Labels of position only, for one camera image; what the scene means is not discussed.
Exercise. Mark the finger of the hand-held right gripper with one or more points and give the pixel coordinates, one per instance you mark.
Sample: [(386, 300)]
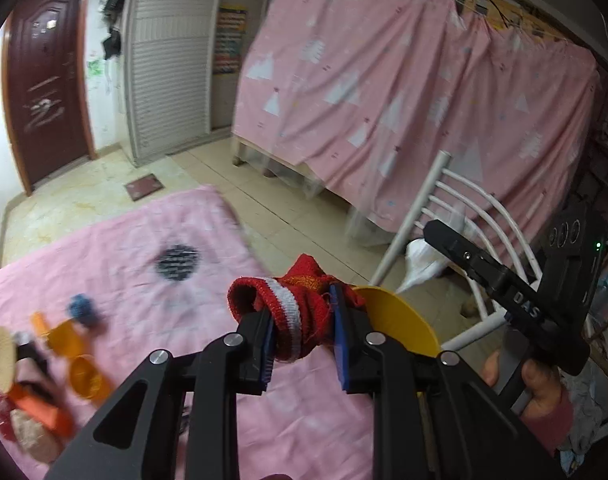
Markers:
[(464, 255)]

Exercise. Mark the pink printed bed curtain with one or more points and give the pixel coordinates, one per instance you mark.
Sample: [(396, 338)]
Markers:
[(384, 85)]

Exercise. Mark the orange plastic tool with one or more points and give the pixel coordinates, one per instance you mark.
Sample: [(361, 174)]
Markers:
[(44, 410)]

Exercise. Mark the white metal chair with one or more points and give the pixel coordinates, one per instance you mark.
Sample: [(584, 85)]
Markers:
[(426, 195)]

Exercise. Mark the yellow plastic bowl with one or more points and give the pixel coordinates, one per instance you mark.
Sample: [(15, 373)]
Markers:
[(399, 320)]

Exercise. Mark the person's right hand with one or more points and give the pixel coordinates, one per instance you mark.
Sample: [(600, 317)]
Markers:
[(541, 390)]

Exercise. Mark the grey patterned cloth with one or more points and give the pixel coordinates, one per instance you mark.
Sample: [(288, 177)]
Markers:
[(586, 425)]

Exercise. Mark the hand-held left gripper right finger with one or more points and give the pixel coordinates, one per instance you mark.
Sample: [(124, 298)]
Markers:
[(341, 352)]

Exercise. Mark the black small object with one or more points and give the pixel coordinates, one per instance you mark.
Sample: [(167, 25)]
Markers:
[(31, 352)]

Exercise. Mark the red small object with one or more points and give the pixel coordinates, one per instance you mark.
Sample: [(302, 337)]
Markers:
[(1, 417)]

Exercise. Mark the person's right forearm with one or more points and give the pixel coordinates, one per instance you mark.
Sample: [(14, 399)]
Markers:
[(556, 420)]

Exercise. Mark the dark red floor mat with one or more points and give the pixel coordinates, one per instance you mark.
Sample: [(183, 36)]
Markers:
[(144, 186)]

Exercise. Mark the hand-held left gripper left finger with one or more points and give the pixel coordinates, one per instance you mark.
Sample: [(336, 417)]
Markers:
[(266, 347)]

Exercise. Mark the white louvered wardrobe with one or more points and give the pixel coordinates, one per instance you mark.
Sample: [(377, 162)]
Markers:
[(169, 70)]

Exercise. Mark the black hanging bag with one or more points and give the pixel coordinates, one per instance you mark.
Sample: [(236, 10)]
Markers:
[(111, 44)]

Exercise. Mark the colourful chart poster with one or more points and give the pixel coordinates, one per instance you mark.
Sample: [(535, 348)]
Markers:
[(230, 40)]

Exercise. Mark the dark red door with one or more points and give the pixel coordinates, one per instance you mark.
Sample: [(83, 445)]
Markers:
[(49, 75)]

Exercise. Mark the blue knit ball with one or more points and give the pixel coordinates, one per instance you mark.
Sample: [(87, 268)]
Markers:
[(84, 310)]

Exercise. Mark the round beige brush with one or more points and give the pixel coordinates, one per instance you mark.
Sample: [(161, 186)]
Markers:
[(1, 360)]

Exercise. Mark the beige sponge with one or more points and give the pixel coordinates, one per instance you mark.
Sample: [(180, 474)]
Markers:
[(36, 437)]

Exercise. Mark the red knit sock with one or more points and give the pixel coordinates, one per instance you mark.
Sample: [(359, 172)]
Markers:
[(306, 307)]

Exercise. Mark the white plastic bag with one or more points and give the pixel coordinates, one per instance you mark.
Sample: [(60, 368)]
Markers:
[(421, 265)]

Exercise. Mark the orange plastic cup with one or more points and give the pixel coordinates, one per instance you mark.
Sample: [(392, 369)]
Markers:
[(89, 377)]

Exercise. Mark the small brown lump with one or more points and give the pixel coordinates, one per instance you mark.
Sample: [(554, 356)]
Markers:
[(468, 307)]

